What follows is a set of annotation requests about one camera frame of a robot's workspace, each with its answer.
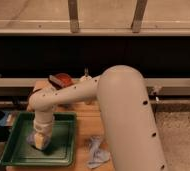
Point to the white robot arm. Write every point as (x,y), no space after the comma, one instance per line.
(126,114)

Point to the orange bowl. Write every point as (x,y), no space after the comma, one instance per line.
(63,80)

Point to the wooden table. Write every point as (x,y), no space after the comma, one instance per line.
(88,124)

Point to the crumpled grey cloth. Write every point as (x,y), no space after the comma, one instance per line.
(97,155)

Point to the green plastic tray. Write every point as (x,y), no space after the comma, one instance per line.
(60,151)

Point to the clear glass bottle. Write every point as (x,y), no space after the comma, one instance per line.
(86,75)

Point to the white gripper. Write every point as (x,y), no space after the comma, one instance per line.
(43,126)

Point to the grey brush block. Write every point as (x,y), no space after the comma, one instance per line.
(55,81)

